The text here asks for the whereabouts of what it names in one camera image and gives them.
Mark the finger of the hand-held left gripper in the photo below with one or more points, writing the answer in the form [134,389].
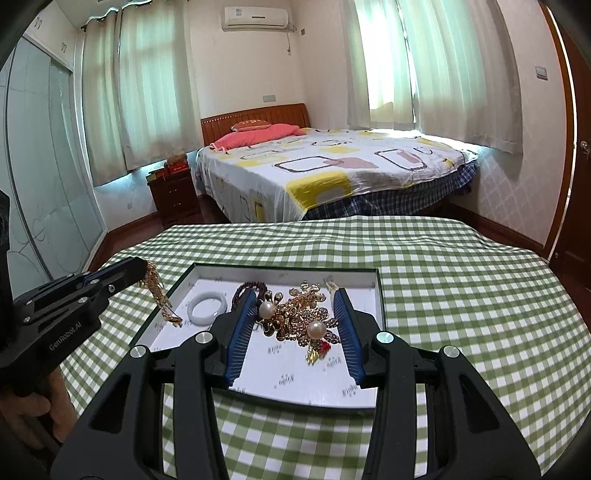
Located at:
[115,290]
[120,267]

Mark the pale jade bangle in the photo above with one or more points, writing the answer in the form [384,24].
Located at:
[205,321]

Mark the patterned white bed sheet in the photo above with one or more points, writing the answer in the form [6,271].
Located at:
[323,161]

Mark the red box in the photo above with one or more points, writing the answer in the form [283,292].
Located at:
[178,168]

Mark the green cardboard tray box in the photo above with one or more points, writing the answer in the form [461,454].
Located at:
[281,376]

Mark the brown plush toy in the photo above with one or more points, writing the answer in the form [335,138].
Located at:
[176,159]

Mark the gold pearl flower brooch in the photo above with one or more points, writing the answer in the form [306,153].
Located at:
[300,318]

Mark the wooden bed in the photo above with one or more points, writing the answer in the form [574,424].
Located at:
[254,115]

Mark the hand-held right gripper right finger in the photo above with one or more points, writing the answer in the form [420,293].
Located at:
[348,337]

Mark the dark wooden nightstand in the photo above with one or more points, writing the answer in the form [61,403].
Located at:
[175,198]

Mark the white sheer curtain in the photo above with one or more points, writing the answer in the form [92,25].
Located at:
[157,83]
[461,69]
[101,92]
[378,60]

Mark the pink pillow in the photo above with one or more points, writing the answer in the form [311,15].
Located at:
[258,134]

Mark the glass door wardrobe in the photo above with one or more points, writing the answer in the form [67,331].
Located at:
[51,161]

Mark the white air conditioner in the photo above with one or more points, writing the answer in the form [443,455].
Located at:
[256,17]

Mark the wall light switch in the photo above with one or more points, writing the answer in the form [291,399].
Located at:
[541,72]

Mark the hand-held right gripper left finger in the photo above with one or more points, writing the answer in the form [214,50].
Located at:
[240,337]

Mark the blue plaid bed skirt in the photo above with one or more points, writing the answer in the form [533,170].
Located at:
[392,198]

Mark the brown wooden door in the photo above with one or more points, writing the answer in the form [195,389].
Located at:
[577,207]

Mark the red embroidered cushion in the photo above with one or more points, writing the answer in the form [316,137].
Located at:
[249,124]

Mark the person's left hand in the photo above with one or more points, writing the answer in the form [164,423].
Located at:
[57,397]

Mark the green checkered tablecloth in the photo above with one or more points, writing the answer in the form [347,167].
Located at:
[438,277]

